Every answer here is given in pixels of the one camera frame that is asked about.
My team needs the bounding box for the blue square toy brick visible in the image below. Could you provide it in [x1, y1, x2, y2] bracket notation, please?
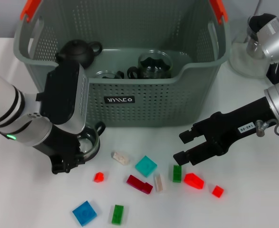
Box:
[72, 200, 98, 226]

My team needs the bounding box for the black clay teapot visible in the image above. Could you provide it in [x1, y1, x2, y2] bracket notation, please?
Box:
[55, 39, 104, 69]

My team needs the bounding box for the small red toy brick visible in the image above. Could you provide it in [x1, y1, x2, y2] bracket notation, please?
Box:
[212, 185, 225, 198]
[93, 172, 105, 183]

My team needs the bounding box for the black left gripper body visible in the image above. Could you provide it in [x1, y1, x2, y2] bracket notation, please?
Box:
[32, 122, 83, 159]

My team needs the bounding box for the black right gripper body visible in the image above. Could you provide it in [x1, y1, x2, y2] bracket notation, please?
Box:
[190, 96, 277, 167]

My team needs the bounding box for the dark red toy brick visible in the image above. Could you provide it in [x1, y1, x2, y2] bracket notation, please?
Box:
[126, 175, 154, 195]

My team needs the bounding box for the green toy brick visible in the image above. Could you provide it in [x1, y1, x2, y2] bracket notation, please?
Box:
[110, 204, 125, 225]
[172, 165, 183, 183]

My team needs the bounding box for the grey perforated storage basket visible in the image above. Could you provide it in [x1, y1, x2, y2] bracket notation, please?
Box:
[12, 0, 231, 128]

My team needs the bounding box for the clear white toy brick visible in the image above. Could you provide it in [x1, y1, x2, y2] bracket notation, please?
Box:
[111, 151, 131, 166]
[153, 173, 168, 192]

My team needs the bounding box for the glass pitcher with black handle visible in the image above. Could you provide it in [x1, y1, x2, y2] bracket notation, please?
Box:
[229, 13, 279, 86]

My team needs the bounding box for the teal square toy brick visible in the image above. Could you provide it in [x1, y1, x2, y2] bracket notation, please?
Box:
[135, 156, 158, 178]

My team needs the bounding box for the red sloped toy brick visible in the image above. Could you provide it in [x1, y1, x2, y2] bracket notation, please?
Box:
[183, 172, 204, 190]

